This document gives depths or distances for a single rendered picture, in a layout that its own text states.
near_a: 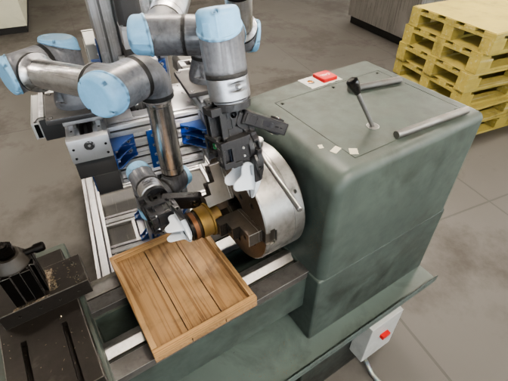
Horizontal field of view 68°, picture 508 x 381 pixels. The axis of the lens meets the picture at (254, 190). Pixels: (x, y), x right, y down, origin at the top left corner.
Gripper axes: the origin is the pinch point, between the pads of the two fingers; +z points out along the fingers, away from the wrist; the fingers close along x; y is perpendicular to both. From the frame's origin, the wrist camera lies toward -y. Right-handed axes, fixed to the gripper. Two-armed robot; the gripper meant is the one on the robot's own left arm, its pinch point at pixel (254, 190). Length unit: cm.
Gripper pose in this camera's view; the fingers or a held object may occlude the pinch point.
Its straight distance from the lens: 79.6
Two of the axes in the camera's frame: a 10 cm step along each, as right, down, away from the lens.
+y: -8.4, 3.5, -4.2
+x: 5.3, 3.6, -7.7
